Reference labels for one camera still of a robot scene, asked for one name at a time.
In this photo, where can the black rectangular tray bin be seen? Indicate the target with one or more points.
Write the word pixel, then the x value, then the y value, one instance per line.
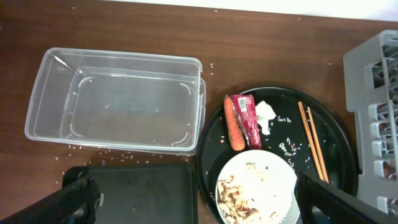
pixel 146 193

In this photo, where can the grey dishwasher rack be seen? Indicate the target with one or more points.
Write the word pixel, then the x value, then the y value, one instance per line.
pixel 370 72

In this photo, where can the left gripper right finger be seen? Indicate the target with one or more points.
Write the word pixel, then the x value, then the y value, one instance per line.
pixel 320 202

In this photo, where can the white tissue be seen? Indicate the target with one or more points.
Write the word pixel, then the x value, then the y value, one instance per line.
pixel 264 113

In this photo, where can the round black serving tray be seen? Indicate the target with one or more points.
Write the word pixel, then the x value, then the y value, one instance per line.
pixel 287 139

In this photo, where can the orange carrot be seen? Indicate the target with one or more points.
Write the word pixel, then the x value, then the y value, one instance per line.
pixel 235 135

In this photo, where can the clear plastic bin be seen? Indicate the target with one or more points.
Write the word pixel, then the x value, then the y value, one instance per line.
pixel 118 100

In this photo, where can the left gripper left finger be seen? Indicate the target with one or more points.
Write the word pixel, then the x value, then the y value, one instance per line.
pixel 75 203

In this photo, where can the grey plate with food scraps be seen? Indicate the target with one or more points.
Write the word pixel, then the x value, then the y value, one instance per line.
pixel 256 186

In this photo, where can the red snack wrapper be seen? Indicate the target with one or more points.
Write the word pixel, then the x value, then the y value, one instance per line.
pixel 245 112

